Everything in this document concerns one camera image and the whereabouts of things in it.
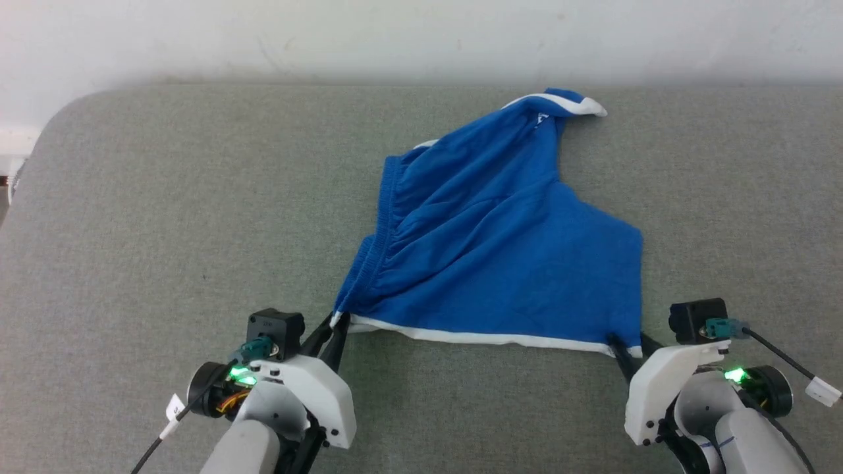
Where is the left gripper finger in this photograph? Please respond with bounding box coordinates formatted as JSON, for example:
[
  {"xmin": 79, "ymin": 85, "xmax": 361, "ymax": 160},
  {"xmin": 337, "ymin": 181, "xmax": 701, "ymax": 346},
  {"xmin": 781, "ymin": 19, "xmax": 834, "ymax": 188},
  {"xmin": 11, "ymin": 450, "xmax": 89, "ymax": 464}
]
[
  {"xmin": 323, "ymin": 323, "xmax": 350, "ymax": 373},
  {"xmin": 300, "ymin": 315, "xmax": 333, "ymax": 357}
]

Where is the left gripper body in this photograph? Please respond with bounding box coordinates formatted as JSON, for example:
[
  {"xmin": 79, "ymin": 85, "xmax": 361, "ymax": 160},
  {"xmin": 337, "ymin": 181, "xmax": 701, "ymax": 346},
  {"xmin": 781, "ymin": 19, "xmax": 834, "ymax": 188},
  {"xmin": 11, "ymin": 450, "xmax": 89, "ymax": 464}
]
[{"xmin": 254, "ymin": 354, "xmax": 356, "ymax": 450}]

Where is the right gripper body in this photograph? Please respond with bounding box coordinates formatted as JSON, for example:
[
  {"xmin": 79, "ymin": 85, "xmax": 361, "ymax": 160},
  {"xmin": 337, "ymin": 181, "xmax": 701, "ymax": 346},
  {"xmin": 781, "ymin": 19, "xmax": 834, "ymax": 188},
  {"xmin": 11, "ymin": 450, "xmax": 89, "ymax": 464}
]
[{"xmin": 624, "ymin": 342, "xmax": 732, "ymax": 447}]

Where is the blue garment with white trim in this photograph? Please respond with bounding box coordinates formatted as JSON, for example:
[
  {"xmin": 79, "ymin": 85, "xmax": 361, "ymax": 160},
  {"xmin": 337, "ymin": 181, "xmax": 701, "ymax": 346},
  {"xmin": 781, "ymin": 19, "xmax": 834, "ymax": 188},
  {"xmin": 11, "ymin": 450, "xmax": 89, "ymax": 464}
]
[{"xmin": 333, "ymin": 89, "xmax": 645, "ymax": 359}]

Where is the grey-green fabric sofa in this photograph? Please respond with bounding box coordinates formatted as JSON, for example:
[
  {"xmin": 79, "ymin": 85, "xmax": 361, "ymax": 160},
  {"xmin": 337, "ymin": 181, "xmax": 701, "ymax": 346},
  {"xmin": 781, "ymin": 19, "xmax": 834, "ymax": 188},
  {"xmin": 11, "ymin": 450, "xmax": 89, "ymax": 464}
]
[{"xmin": 0, "ymin": 82, "xmax": 843, "ymax": 474}]

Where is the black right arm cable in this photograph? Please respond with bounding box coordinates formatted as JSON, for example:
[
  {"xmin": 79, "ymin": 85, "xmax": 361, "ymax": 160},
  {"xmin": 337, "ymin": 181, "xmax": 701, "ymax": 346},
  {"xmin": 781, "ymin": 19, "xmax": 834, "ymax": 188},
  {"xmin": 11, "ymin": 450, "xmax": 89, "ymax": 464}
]
[{"xmin": 700, "ymin": 319, "xmax": 843, "ymax": 407}]

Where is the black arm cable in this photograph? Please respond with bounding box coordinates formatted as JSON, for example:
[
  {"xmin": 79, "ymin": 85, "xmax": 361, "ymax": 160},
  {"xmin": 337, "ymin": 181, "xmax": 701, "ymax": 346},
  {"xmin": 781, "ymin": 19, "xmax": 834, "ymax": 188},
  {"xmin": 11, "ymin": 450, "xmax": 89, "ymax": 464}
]
[
  {"xmin": 130, "ymin": 337, "xmax": 279, "ymax": 474},
  {"xmin": 700, "ymin": 319, "xmax": 843, "ymax": 407}
]

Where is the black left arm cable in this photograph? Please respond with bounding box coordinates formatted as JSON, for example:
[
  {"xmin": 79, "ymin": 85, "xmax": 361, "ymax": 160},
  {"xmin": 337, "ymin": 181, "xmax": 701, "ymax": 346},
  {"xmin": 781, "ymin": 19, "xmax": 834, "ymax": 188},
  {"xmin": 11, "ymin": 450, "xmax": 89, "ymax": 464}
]
[{"xmin": 130, "ymin": 337, "xmax": 279, "ymax": 474}]

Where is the white wall outlet box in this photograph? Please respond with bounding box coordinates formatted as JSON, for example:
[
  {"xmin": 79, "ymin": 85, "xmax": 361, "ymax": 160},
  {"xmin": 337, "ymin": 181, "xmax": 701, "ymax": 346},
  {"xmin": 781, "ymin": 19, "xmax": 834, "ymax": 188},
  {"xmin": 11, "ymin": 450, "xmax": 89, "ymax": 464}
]
[{"xmin": 0, "ymin": 126, "xmax": 32, "ymax": 198}]

